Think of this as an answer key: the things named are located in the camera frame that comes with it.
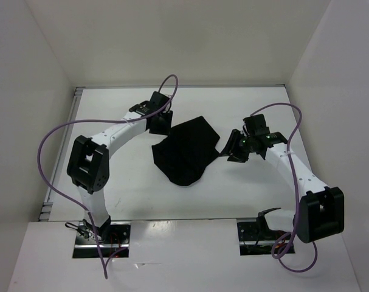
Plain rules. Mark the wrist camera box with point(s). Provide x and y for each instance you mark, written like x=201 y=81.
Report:
x=256 y=125
x=158 y=101

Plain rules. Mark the black skirt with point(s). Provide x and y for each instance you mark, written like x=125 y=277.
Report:
x=186 y=152

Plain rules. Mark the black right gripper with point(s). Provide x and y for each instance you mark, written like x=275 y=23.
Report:
x=231 y=147

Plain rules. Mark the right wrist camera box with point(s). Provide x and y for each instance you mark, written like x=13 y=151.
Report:
x=256 y=125

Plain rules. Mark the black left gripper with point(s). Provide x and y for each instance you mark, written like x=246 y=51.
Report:
x=165 y=130

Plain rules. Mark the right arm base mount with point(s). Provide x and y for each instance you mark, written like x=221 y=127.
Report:
x=254 y=241

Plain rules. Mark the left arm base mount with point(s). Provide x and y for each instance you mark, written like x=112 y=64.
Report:
x=116 y=242

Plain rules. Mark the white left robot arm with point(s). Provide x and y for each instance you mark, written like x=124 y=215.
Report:
x=88 y=164

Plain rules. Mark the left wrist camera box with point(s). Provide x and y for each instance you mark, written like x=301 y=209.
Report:
x=158 y=101

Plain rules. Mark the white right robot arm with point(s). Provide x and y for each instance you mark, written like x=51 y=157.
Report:
x=320 y=207

